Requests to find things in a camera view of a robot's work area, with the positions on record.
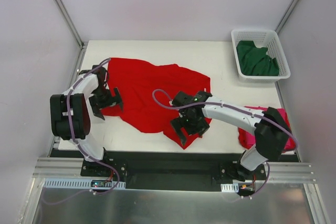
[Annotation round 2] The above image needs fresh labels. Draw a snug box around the aluminium rail frame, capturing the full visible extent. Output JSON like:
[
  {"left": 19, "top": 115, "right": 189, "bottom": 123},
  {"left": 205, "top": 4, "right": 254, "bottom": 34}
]
[{"left": 26, "top": 40, "right": 330, "bottom": 223}]

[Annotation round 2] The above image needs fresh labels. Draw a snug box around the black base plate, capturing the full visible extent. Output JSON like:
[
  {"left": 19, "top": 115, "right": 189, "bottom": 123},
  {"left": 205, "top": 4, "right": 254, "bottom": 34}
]
[{"left": 80, "top": 151, "right": 267, "bottom": 190}]

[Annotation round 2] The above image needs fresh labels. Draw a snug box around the white plastic basket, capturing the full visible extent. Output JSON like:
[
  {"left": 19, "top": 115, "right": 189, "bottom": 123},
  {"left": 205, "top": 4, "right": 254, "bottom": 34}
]
[{"left": 231, "top": 29, "right": 291, "bottom": 83}]

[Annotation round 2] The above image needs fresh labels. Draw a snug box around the white cable duct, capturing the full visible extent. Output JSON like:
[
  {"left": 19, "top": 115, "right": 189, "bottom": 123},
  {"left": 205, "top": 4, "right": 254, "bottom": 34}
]
[
  {"left": 44, "top": 178, "right": 126, "bottom": 190},
  {"left": 220, "top": 183, "right": 239, "bottom": 193}
]

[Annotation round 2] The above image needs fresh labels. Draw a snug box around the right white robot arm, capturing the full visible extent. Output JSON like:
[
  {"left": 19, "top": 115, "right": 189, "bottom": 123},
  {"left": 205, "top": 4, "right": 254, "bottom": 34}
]
[{"left": 171, "top": 91, "right": 291, "bottom": 182}]

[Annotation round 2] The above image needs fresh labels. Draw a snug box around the left white cable duct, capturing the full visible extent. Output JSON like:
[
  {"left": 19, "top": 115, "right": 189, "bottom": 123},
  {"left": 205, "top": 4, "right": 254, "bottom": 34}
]
[{"left": 44, "top": 178, "right": 126, "bottom": 190}]

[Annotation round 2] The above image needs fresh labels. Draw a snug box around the folded red t shirt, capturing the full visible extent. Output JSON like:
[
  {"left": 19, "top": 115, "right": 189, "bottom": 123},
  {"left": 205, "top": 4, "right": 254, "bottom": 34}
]
[{"left": 237, "top": 107, "right": 296, "bottom": 154}]

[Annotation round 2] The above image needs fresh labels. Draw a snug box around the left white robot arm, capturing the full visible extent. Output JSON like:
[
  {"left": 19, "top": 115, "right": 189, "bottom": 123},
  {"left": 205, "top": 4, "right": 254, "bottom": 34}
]
[{"left": 50, "top": 64, "right": 123, "bottom": 176}]

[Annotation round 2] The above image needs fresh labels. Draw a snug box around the green t shirt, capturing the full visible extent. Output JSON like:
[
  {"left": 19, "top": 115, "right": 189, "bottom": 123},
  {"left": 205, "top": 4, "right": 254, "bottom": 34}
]
[{"left": 236, "top": 40, "right": 280, "bottom": 77}]

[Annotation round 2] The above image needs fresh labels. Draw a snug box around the red t shirt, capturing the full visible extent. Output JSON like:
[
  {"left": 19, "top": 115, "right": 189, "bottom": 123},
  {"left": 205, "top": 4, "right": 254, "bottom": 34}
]
[
  {"left": 102, "top": 58, "right": 211, "bottom": 149},
  {"left": 237, "top": 107, "right": 296, "bottom": 154}
]

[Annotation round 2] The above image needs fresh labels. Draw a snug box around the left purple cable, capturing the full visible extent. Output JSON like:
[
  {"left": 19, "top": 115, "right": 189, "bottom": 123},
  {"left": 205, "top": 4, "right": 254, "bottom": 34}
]
[{"left": 41, "top": 57, "right": 120, "bottom": 205}]

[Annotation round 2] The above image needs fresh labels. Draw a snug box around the right white cable duct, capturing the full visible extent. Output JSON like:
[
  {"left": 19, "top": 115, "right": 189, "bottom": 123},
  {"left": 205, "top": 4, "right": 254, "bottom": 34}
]
[{"left": 220, "top": 183, "right": 239, "bottom": 193}]

